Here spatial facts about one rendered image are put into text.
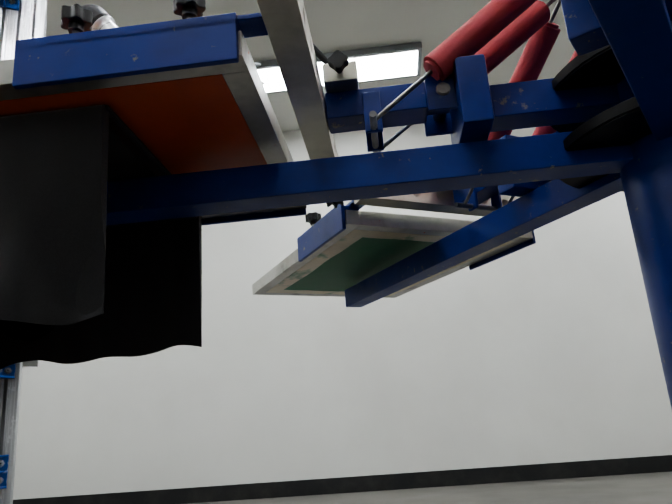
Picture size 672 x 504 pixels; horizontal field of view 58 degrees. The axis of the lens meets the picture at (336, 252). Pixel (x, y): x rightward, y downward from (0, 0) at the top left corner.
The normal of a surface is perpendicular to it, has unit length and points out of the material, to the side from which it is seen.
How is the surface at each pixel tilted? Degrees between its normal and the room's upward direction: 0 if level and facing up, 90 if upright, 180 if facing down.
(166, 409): 90
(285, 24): 180
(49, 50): 90
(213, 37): 90
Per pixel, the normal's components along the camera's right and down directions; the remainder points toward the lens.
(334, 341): -0.10, -0.27
